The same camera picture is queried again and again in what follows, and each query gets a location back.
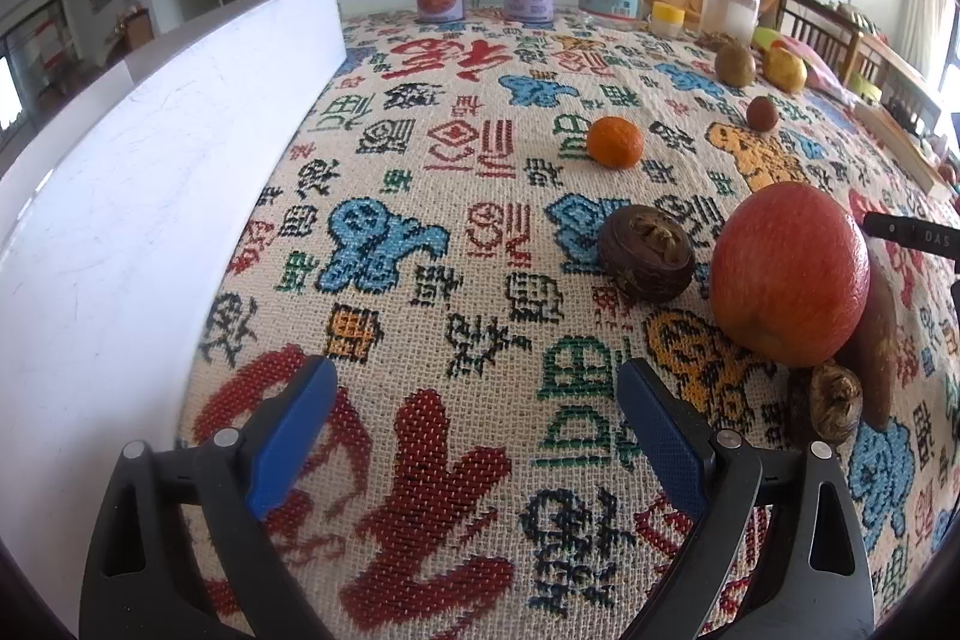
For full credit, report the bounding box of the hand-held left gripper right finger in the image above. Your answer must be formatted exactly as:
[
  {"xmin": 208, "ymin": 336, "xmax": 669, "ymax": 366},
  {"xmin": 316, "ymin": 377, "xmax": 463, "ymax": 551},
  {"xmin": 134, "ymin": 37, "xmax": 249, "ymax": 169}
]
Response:
[{"xmin": 615, "ymin": 357, "xmax": 877, "ymax": 640}]

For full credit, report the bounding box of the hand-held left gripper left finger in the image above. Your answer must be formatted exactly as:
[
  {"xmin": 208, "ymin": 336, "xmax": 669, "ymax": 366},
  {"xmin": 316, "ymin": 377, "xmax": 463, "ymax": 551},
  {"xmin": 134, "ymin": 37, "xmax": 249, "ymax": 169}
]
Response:
[{"xmin": 79, "ymin": 355, "xmax": 339, "ymax": 640}]

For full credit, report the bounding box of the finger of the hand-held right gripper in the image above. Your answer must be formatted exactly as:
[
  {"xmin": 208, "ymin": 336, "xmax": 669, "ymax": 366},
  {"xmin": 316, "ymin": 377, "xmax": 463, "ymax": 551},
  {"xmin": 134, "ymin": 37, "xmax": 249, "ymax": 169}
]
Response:
[{"xmin": 861, "ymin": 209, "xmax": 960, "ymax": 260}]

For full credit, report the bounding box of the reddish sweet potato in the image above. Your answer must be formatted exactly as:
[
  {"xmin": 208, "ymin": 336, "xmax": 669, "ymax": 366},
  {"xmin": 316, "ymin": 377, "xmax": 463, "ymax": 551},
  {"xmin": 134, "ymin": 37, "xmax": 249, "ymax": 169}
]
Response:
[{"xmin": 838, "ymin": 250, "xmax": 901, "ymax": 432}]

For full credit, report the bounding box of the red apple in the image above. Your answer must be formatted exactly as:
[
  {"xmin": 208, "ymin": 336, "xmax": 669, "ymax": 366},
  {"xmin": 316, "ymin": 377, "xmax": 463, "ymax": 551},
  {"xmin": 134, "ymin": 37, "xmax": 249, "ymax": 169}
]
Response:
[{"xmin": 711, "ymin": 182, "xmax": 871, "ymax": 366}]

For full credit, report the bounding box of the small brown mangosteen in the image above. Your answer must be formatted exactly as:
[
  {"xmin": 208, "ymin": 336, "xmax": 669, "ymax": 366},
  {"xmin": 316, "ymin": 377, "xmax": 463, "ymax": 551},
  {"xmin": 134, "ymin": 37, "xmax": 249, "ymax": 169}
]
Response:
[{"xmin": 787, "ymin": 362, "xmax": 863, "ymax": 446}]

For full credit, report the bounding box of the dark brown mangosteen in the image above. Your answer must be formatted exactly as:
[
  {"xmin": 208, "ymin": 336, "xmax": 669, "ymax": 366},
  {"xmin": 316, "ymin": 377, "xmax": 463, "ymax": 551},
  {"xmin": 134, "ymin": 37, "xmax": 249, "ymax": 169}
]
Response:
[{"xmin": 598, "ymin": 205, "xmax": 696, "ymax": 298}]

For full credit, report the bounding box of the small brown passion fruit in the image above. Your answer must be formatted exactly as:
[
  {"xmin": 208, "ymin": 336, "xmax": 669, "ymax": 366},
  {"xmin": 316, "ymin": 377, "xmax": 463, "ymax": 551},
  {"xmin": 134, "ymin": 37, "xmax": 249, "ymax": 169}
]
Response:
[{"xmin": 746, "ymin": 95, "xmax": 781, "ymax": 133}]

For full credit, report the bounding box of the brown kiwi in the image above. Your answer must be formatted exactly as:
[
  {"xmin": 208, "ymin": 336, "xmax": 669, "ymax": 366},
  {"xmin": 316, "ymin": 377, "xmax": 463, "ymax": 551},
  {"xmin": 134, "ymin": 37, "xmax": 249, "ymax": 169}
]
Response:
[{"xmin": 714, "ymin": 42, "xmax": 758, "ymax": 87}]

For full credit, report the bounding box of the orange mandarin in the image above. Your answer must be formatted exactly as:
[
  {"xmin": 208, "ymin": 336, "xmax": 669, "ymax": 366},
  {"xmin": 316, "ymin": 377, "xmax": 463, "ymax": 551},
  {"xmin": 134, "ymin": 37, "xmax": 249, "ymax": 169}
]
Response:
[{"xmin": 586, "ymin": 116, "xmax": 645, "ymax": 169}]

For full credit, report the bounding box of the pink snack bag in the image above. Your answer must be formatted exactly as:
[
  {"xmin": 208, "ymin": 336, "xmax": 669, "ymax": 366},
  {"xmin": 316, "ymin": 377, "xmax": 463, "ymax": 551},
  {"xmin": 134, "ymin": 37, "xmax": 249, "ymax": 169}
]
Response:
[{"xmin": 752, "ymin": 26, "xmax": 856, "ymax": 103}]

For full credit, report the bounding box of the printed woven tablecloth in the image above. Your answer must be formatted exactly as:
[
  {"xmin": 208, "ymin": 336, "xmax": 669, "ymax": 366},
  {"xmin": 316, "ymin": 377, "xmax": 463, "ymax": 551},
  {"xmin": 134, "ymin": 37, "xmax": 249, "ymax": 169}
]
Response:
[{"xmin": 176, "ymin": 6, "xmax": 960, "ymax": 640}]

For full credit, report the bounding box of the wooden chair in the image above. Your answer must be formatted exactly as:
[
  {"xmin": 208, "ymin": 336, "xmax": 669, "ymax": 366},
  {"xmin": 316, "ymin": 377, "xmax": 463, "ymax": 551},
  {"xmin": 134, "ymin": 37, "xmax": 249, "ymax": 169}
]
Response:
[{"xmin": 776, "ymin": 0, "xmax": 886, "ymax": 86}]

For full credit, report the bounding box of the clear container black lid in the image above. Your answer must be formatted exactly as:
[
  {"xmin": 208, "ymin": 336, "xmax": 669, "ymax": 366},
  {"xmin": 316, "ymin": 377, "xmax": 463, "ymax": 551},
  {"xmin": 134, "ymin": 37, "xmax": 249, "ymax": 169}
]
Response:
[{"xmin": 700, "ymin": 0, "xmax": 763, "ymax": 46}]

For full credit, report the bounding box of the white board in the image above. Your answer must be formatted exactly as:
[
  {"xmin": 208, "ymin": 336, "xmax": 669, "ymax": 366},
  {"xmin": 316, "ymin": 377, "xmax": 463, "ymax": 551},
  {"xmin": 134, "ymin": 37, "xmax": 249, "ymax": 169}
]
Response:
[{"xmin": 0, "ymin": 0, "xmax": 353, "ymax": 620}]

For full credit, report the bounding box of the small yellow lid jar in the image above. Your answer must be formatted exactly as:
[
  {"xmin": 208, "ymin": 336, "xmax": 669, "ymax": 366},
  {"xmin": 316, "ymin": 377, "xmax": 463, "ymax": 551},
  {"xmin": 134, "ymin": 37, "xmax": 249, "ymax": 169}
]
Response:
[{"xmin": 649, "ymin": 1, "xmax": 686, "ymax": 38}]

